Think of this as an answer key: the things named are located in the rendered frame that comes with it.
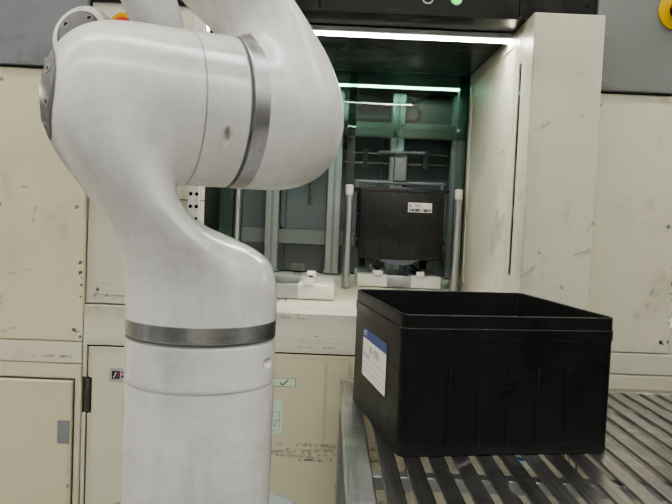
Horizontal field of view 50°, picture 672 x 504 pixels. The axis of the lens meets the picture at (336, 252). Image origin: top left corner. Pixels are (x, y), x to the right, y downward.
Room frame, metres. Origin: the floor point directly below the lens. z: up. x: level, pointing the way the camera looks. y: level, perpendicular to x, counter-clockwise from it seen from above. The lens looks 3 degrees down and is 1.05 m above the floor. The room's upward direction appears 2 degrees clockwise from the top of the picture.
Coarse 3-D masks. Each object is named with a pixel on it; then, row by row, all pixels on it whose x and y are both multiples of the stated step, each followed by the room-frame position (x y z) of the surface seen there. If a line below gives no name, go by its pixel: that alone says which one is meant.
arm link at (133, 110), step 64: (64, 64) 0.49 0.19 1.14; (128, 64) 0.49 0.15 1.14; (192, 64) 0.51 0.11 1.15; (64, 128) 0.49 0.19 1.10; (128, 128) 0.49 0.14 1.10; (192, 128) 0.51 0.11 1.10; (128, 192) 0.49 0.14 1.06; (128, 256) 0.53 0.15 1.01; (192, 256) 0.51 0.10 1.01; (256, 256) 0.56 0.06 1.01; (128, 320) 0.54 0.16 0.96; (192, 320) 0.51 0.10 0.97; (256, 320) 0.54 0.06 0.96
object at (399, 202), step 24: (360, 192) 1.78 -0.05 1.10; (384, 192) 1.78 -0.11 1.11; (408, 192) 1.78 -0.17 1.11; (432, 192) 1.78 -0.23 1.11; (360, 216) 1.78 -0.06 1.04; (384, 216) 1.78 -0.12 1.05; (408, 216) 1.78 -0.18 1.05; (432, 216) 1.78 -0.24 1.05; (360, 240) 1.78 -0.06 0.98; (384, 240) 1.78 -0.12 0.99; (408, 240) 1.78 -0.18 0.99; (432, 240) 1.79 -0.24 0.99; (360, 264) 1.98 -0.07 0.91
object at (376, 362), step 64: (384, 320) 0.92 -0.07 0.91; (448, 320) 0.85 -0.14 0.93; (512, 320) 0.86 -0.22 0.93; (576, 320) 0.88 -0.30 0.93; (384, 384) 0.91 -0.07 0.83; (448, 384) 0.85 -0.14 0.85; (512, 384) 0.86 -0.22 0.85; (576, 384) 0.88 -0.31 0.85; (448, 448) 0.85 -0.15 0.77; (512, 448) 0.86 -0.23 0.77; (576, 448) 0.88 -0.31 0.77
